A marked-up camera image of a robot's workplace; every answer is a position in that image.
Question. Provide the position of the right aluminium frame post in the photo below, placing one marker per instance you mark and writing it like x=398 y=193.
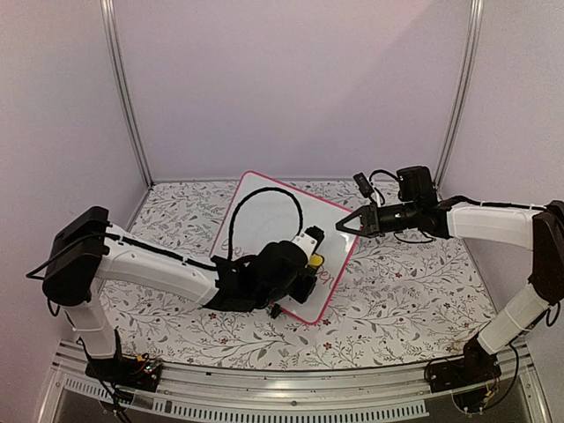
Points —
x=462 y=88

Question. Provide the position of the aluminium frame post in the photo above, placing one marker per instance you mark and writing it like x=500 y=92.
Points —
x=109 y=20
x=462 y=88

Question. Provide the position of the rear aluminium table rail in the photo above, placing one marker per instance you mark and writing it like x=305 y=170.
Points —
x=282 y=179

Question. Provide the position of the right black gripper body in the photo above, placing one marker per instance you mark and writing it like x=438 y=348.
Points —
x=405 y=220

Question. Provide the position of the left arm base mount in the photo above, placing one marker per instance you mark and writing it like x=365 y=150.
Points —
x=139 y=374

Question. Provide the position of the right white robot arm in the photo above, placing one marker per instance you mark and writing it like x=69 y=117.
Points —
x=518 y=248

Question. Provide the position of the front aluminium rail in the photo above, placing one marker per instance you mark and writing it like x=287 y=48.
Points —
x=188 y=393

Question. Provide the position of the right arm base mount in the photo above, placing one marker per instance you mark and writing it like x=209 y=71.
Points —
x=473 y=380

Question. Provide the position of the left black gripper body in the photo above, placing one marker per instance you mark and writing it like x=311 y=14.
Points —
x=302 y=295

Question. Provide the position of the yellow bone-shaped eraser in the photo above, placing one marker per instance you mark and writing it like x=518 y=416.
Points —
x=315 y=261

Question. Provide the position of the pink-framed whiteboard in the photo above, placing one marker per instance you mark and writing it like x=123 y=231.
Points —
x=272 y=216

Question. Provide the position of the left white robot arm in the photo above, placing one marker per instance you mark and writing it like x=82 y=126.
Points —
x=91 y=247

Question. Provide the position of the left aluminium frame post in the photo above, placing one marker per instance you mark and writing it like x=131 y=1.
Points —
x=109 y=20

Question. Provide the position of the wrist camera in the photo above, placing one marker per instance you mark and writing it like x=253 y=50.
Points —
x=309 y=240
x=364 y=186

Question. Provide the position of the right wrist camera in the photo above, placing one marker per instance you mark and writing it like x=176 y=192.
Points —
x=364 y=186

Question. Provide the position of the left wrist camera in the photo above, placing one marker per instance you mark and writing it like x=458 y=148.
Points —
x=309 y=240

